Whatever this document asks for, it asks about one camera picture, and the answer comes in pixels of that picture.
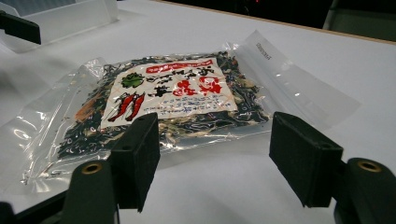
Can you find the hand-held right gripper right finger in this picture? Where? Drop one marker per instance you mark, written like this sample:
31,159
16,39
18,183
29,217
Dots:
303,158

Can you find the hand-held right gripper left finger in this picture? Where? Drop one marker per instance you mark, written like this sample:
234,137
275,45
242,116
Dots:
137,155

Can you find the clear packet of dried vegetables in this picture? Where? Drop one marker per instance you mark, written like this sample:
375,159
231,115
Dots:
174,102

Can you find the translucent plastic container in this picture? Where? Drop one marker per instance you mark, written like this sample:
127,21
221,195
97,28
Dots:
59,18

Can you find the dark chair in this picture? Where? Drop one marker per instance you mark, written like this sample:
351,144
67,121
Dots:
361,18

